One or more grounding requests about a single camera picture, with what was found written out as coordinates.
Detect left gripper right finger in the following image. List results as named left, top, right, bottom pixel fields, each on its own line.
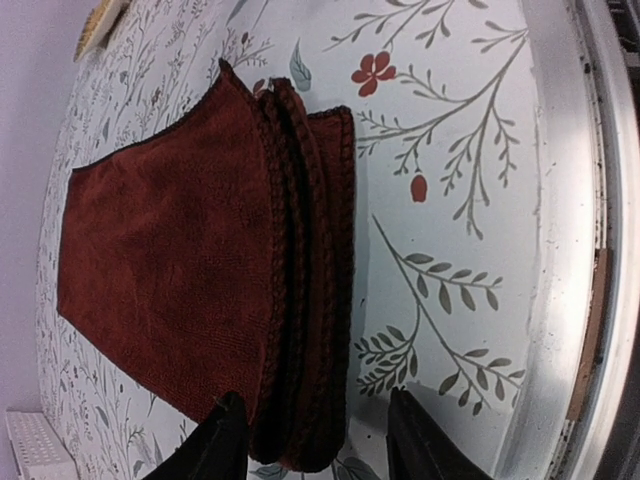
left=386, top=387, right=490, bottom=480

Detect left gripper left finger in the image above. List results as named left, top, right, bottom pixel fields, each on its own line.
left=144, top=392, right=249, bottom=480

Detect dark red towel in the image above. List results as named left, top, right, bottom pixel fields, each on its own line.
left=57, top=62, right=355, bottom=473

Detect white perforated plastic basket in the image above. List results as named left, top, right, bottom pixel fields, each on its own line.
left=5, top=410, right=78, bottom=480

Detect floral patterned table mat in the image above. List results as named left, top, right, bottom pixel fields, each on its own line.
left=36, top=1, right=540, bottom=479

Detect woven bamboo tray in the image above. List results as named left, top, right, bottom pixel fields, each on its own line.
left=73, top=0, right=130, bottom=63

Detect front aluminium rail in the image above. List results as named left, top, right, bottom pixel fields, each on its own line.
left=494, top=1, right=639, bottom=479

